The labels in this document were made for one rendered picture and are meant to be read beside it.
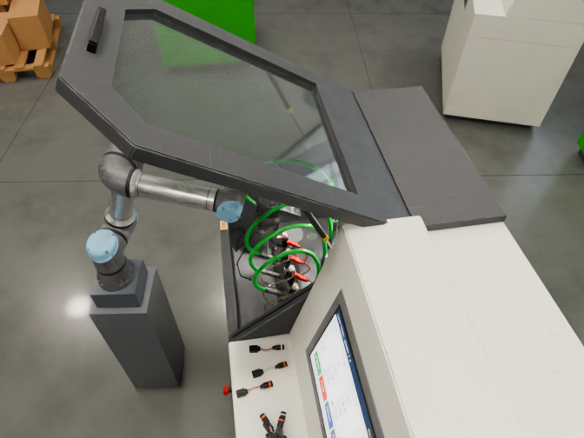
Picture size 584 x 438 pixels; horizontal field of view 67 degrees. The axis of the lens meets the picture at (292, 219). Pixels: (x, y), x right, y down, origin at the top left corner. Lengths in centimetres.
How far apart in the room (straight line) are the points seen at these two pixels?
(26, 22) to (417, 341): 502
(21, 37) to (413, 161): 467
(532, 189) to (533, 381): 295
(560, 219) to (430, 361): 295
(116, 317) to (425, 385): 140
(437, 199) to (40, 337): 244
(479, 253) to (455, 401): 48
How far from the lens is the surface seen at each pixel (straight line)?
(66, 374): 292
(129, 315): 203
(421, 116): 173
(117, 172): 149
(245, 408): 156
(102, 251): 181
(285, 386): 158
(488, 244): 138
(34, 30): 552
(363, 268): 112
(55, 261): 341
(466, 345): 107
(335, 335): 125
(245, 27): 480
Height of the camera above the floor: 245
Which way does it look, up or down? 48 degrees down
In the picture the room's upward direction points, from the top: 1 degrees clockwise
